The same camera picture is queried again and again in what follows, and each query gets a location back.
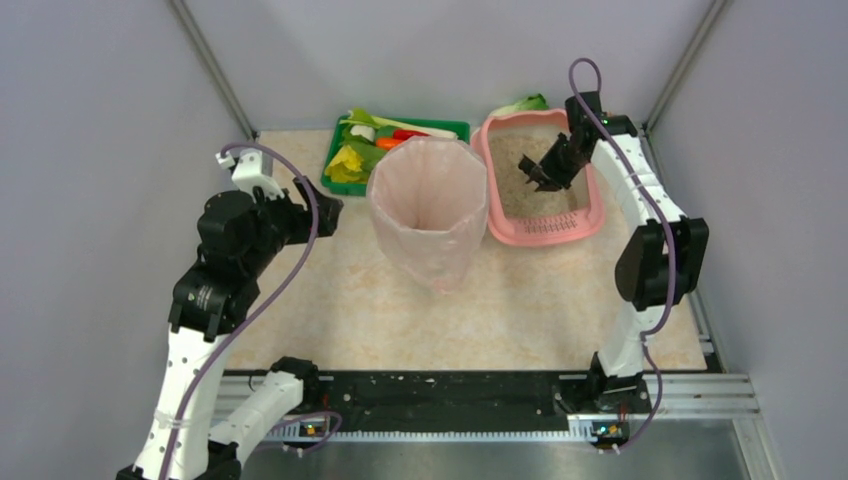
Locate green toy leaf vegetable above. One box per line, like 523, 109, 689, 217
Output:
341, 125, 387, 174

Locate green plastic tray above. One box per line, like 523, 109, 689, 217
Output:
321, 108, 470, 197

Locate pink plastic trash bag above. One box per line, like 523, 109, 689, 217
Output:
366, 137, 489, 293

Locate orange toy carrot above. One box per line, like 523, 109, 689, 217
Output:
375, 137, 403, 151

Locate black slotted litter scoop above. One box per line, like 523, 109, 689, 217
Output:
518, 155, 547, 191

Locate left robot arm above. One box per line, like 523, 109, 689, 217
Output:
116, 179, 344, 479

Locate pink litter box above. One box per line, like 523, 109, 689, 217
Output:
471, 109, 605, 247

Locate toy cabbage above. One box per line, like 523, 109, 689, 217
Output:
490, 93, 549, 117

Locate red toy chili pepper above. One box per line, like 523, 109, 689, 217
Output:
392, 129, 429, 141

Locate yellow toy leaf vegetable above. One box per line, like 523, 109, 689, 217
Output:
324, 145, 369, 184

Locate cat litter sand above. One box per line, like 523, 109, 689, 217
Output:
488, 127, 589, 218

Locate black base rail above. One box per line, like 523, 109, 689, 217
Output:
228, 368, 654, 439

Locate white toy leek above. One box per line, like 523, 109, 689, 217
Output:
339, 108, 470, 139

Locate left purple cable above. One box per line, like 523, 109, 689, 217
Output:
157, 142, 344, 480

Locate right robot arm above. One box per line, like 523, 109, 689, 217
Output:
523, 91, 709, 398

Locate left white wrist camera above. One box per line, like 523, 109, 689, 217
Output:
216, 148, 285, 203

